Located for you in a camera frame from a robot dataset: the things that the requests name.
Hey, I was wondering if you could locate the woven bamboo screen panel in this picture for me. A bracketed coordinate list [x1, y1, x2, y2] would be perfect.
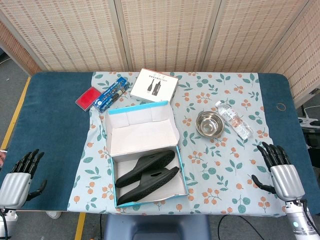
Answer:
[262, 0, 320, 108]
[202, 0, 311, 74]
[114, 0, 222, 73]
[0, 0, 130, 73]
[0, 21, 42, 76]

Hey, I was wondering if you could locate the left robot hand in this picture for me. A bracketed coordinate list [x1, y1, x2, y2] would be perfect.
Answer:
[0, 148, 48, 208]

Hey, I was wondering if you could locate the blue cardboard shoe box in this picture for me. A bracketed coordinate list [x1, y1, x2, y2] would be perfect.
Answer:
[104, 100, 189, 208]

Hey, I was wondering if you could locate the blue marker pack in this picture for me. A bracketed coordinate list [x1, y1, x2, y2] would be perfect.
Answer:
[92, 76, 131, 114]

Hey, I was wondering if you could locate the black equipment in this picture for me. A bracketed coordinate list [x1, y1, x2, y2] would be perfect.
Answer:
[305, 127, 320, 167]

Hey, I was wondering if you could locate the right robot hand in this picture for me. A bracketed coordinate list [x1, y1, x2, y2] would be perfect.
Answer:
[251, 141, 306, 202]

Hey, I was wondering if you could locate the red stamp pad case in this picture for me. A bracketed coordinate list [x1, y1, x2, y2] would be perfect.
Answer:
[75, 86, 102, 113]

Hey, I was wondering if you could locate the stainless steel bowl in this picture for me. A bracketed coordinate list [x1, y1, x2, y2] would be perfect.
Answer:
[195, 111, 225, 138]

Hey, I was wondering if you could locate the white product box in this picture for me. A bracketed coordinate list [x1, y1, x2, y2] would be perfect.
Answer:
[129, 68, 179, 104]

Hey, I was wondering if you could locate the clear plastic water bottle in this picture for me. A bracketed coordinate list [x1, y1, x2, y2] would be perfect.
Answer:
[215, 100, 254, 141]

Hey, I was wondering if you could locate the floral patterned tablecloth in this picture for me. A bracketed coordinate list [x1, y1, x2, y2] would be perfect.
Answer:
[67, 71, 288, 216]

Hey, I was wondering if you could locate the white chair base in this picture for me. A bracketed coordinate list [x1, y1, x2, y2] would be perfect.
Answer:
[298, 104, 320, 129]

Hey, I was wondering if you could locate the black slipper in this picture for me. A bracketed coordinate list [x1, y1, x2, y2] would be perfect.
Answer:
[114, 149, 176, 189]
[116, 166, 181, 206]

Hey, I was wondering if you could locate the black floor cable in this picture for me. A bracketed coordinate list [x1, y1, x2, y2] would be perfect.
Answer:
[216, 214, 251, 240]

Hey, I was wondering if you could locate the blue plastic chair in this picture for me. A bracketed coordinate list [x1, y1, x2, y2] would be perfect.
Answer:
[102, 213, 211, 240]

